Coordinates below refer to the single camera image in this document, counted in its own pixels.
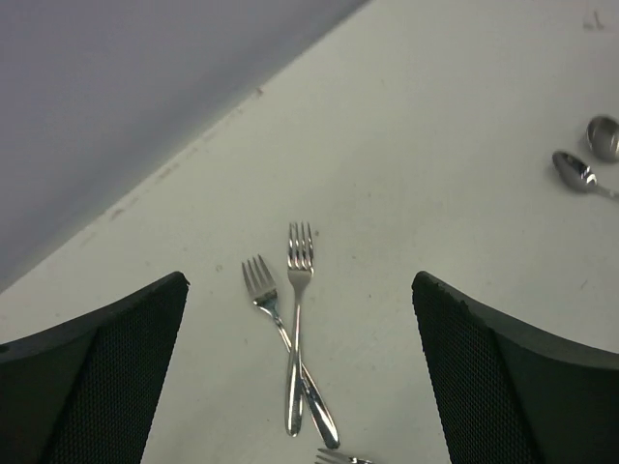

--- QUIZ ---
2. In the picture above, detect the steel fork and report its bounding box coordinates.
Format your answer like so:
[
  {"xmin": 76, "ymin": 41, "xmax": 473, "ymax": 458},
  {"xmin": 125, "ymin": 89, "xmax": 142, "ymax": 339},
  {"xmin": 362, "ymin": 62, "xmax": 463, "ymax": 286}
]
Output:
[
  {"xmin": 242, "ymin": 255, "xmax": 340, "ymax": 450},
  {"xmin": 285, "ymin": 222, "xmax": 313, "ymax": 437},
  {"xmin": 315, "ymin": 449, "xmax": 373, "ymax": 464}
]

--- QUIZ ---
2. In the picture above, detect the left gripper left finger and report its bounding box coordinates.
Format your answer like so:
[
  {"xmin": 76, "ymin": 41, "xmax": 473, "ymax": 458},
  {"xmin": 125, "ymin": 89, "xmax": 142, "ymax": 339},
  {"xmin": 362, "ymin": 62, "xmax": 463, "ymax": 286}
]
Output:
[{"xmin": 1, "ymin": 272, "xmax": 190, "ymax": 463}]

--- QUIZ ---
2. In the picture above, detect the large steel spoon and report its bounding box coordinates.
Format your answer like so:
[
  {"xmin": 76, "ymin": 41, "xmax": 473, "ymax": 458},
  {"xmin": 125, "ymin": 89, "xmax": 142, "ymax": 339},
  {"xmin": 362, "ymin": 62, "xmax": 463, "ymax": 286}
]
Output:
[{"xmin": 585, "ymin": 115, "xmax": 618, "ymax": 162}]

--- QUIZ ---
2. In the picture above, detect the small ornate steel spoon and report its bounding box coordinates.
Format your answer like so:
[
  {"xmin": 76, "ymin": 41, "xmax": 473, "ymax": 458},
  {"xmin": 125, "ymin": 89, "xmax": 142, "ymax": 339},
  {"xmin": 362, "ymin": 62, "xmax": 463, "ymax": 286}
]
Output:
[{"xmin": 552, "ymin": 151, "xmax": 618, "ymax": 201}]

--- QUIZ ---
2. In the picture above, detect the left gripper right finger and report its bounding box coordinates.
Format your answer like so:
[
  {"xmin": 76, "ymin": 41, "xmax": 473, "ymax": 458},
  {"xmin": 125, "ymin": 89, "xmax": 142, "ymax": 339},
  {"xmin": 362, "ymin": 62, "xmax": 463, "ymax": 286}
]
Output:
[{"xmin": 412, "ymin": 272, "xmax": 618, "ymax": 463}]

